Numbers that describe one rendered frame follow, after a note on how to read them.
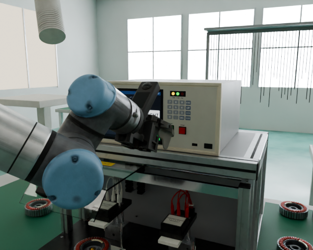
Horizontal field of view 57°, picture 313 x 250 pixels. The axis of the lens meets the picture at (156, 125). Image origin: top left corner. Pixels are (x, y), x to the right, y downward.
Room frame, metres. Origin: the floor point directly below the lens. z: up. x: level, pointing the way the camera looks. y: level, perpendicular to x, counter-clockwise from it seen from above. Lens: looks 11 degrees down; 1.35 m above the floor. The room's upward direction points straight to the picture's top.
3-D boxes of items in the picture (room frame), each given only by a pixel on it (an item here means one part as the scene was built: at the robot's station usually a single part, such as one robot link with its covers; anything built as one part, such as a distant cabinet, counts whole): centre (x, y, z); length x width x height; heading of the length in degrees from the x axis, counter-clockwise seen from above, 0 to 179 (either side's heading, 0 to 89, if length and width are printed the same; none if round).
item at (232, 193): (0.85, 0.05, 1.03); 0.62 x 0.01 x 0.03; 66
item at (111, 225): (0.94, 0.14, 0.80); 0.08 x 0.05 x 0.06; 66
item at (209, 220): (0.99, -0.02, 0.92); 0.66 x 0.01 x 0.30; 66
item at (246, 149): (1.05, -0.04, 1.09); 0.68 x 0.44 x 0.05; 66
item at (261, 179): (0.99, -0.37, 0.91); 0.28 x 0.03 x 0.32; 156
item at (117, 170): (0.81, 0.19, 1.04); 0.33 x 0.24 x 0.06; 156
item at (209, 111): (1.05, -0.06, 1.22); 0.44 x 0.39 x 0.20; 66
